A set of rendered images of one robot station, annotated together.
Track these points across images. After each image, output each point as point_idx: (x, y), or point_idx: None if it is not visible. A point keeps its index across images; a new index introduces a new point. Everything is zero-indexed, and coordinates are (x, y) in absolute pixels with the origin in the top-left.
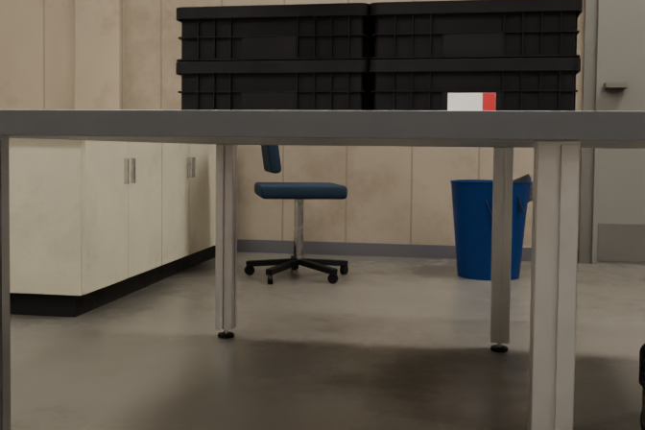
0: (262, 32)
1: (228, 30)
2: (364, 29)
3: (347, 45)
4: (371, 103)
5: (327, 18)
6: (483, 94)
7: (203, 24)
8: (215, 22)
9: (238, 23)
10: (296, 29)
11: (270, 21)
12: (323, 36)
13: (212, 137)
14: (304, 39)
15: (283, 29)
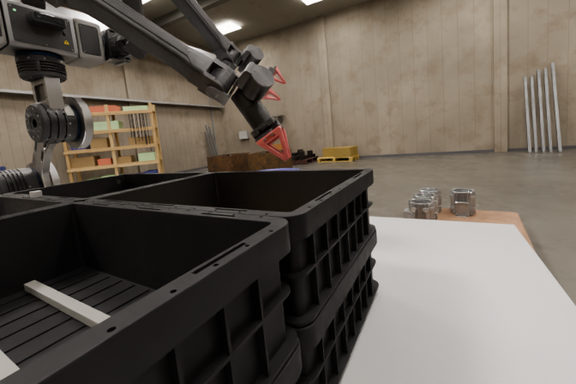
0: (286, 195)
1: (316, 193)
2: (212, 192)
3: (227, 204)
4: None
5: (237, 183)
6: None
7: None
8: (329, 185)
9: (307, 186)
10: (260, 192)
11: (279, 185)
12: (242, 198)
13: None
14: (255, 201)
15: (269, 192)
